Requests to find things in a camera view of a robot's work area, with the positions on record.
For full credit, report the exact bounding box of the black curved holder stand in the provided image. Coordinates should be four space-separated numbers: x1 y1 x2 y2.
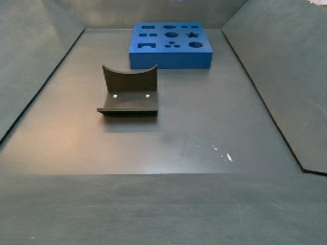
97 66 159 115

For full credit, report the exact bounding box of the blue shape sorter box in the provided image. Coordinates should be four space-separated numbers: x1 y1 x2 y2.
129 22 214 69

